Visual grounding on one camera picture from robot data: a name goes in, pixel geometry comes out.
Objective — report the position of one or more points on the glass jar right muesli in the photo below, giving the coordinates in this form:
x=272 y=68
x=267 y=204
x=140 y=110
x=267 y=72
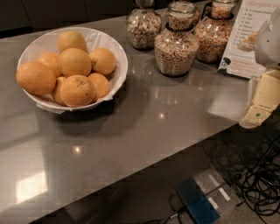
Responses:
x=213 y=29

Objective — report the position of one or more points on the small glass jar behind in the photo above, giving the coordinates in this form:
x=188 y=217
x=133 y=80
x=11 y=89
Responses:
x=196 y=11

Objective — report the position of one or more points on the blue box on floor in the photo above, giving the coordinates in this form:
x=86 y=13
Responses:
x=196 y=202

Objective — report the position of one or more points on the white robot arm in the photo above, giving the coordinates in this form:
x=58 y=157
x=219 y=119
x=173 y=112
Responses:
x=266 y=43

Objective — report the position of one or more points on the glass jar centre granola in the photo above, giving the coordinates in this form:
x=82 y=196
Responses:
x=175 y=46

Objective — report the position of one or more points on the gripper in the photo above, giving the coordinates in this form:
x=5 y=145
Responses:
x=269 y=46

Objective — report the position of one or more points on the glass jar pale cereal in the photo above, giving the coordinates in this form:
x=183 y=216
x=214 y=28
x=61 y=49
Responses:
x=143 y=24

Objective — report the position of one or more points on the white bowl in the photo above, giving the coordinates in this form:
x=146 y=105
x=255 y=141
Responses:
x=48 y=43

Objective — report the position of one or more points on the orange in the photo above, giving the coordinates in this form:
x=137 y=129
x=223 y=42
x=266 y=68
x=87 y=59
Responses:
x=103 y=61
x=101 y=85
x=71 y=39
x=77 y=91
x=74 y=61
x=50 y=59
x=36 y=78

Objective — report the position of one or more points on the orange low between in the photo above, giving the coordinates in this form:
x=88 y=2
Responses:
x=56 y=91

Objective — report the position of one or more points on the allergens information sign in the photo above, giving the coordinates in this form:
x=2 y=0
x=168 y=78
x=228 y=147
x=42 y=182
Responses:
x=248 y=19

